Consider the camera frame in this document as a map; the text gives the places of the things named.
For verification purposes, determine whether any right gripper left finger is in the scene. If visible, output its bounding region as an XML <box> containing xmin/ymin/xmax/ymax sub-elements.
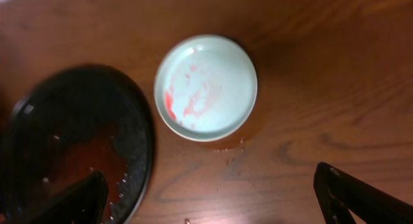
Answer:
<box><xmin>28</xmin><ymin>172</ymin><xmax>108</xmax><ymax>224</ymax></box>

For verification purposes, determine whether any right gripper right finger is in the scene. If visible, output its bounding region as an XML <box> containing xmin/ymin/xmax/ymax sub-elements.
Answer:
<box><xmin>313</xmin><ymin>162</ymin><xmax>412</xmax><ymax>224</ymax></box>

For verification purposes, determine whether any light blue plate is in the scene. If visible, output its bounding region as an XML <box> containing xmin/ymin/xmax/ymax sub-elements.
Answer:
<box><xmin>154</xmin><ymin>35</ymin><xmax>258</xmax><ymax>142</ymax></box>

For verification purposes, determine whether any round black tray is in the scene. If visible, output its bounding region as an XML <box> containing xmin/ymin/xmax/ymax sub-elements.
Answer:
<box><xmin>1</xmin><ymin>64</ymin><xmax>154</xmax><ymax>223</ymax></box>

